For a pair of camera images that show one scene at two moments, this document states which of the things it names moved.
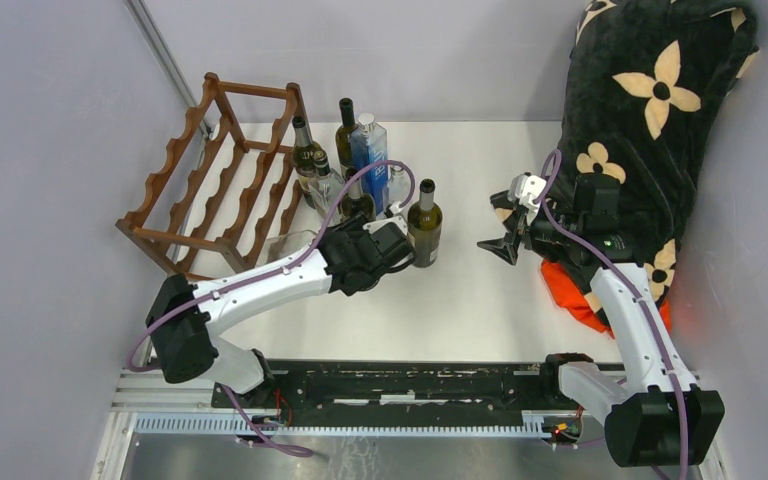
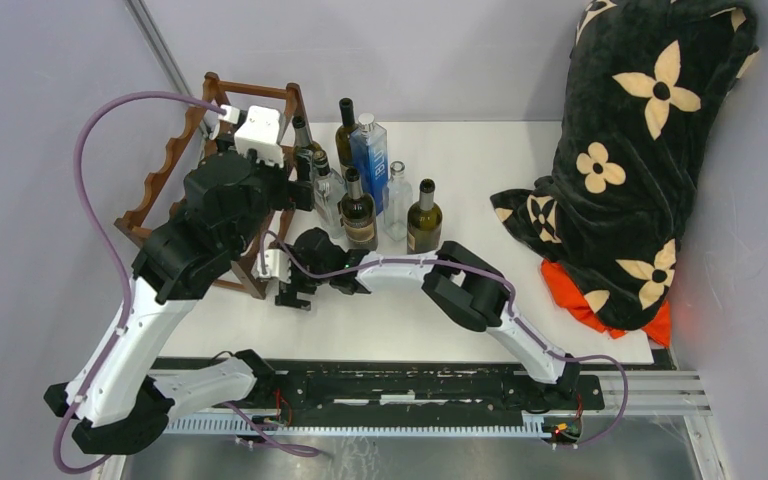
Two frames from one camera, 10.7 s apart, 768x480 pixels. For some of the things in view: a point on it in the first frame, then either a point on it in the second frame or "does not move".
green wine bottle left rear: (303, 155) does not move
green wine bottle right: (424, 226) does not move
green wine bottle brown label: (355, 201) does not move
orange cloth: (571, 300) does not move
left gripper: (353, 226) to (301, 191)
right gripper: (506, 247) to (288, 295)
